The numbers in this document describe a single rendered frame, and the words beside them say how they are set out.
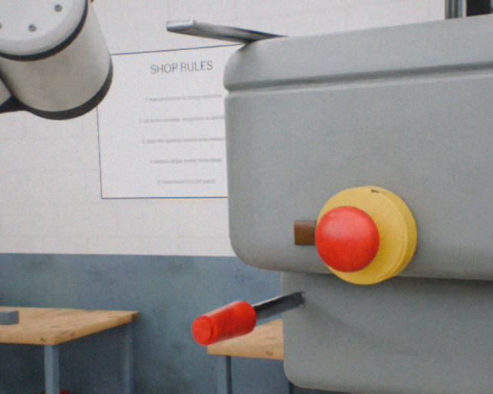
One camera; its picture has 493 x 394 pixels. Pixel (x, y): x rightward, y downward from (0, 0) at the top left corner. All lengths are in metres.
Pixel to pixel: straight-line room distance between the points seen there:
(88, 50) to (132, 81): 5.40
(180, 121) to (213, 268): 0.86
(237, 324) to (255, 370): 5.16
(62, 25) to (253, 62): 0.12
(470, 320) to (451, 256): 0.11
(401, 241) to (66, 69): 0.25
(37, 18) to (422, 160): 0.26
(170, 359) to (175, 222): 0.79
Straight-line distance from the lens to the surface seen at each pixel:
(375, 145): 0.66
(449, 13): 1.09
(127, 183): 6.16
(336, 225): 0.62
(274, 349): 4.84
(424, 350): 0.77
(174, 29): 0.66
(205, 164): 5.87
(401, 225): 0.63
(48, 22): 0.69
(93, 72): 0.75
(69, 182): 6.41
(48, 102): 0.76
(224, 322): 0.68
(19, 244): 6.69
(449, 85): 0.64
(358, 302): 0.78
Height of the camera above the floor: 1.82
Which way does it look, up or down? 3 degrees down
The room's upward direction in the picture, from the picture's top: 2 degrees counter-clockwise
